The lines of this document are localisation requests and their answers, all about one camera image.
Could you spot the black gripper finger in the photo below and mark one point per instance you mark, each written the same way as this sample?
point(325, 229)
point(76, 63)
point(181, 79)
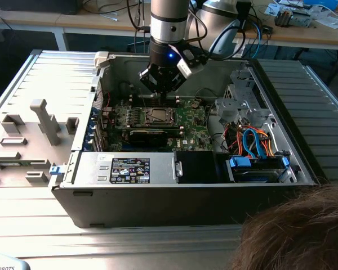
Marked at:
point(174, 80)
point(150, 77)

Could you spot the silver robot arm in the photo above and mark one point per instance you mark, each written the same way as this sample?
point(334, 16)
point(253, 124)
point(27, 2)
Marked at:
point(169, 25)

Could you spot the CPU socket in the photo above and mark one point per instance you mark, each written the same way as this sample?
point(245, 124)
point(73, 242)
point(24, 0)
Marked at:
point(146, 123)

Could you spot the metal CPU cooler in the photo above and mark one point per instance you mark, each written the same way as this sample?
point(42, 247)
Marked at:
point(283, 18)

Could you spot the green motherboard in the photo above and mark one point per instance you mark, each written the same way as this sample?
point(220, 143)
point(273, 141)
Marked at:
point(194, 123)

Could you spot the beige case latch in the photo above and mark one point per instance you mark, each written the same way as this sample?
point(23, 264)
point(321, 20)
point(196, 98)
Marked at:
point(101, 59)

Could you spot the black graphics card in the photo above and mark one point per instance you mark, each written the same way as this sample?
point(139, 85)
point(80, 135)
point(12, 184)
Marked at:
point(146, 138)

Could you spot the silver metal drive cage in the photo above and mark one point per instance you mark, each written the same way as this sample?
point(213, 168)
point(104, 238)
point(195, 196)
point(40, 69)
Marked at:
point(233, 107)

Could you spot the white labelled adapter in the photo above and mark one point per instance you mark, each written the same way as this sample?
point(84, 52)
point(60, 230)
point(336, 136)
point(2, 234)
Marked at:
point(240, 52)

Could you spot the black fan shroud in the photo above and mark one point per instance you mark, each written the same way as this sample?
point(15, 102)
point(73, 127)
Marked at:
point(197, 167)

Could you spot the black box on desk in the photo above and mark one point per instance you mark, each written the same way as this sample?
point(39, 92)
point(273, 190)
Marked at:
point(245, 11)

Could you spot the black power supply label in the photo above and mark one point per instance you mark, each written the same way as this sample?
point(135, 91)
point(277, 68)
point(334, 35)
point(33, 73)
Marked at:
point(129, 170)

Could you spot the hard disk in blue carrier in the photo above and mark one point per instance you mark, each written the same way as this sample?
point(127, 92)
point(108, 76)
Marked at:
point(236, 163)

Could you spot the silver power supply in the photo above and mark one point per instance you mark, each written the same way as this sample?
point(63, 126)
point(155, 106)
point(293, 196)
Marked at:
point(93, 168)

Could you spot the black open PC case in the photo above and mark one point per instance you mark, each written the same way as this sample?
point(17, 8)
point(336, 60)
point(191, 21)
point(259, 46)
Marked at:
point(157, 208)

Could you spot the black monitor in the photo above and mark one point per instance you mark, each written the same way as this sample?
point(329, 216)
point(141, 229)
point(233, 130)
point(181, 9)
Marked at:
point(36, 5)

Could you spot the grey parts rack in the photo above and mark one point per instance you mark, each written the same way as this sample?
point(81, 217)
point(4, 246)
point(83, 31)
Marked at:
point(31, 135)

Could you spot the blue case latch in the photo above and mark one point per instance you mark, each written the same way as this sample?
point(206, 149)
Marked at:
point(55, 170)

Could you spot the grey metal device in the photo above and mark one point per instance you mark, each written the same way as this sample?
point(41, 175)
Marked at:
point(301, 19)

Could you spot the green RAM stick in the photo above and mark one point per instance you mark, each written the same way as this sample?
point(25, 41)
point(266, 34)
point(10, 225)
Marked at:
point(9, 164)

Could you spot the papers and plastic bags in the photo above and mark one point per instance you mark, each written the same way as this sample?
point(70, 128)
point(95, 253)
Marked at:
point(329, 18)

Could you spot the person's brown-haired head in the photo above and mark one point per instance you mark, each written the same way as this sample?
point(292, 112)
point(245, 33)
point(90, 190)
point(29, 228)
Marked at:
point(295, 233)

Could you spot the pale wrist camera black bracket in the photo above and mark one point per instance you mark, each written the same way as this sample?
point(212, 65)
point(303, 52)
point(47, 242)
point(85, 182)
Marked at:
point(184, 69)

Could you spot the expansion slot bracket row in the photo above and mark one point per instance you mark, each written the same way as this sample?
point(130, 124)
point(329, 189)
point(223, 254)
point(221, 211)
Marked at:
point(97, 140)

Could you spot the wooden desk white frame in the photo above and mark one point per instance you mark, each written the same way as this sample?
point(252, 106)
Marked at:
point(73, 19)

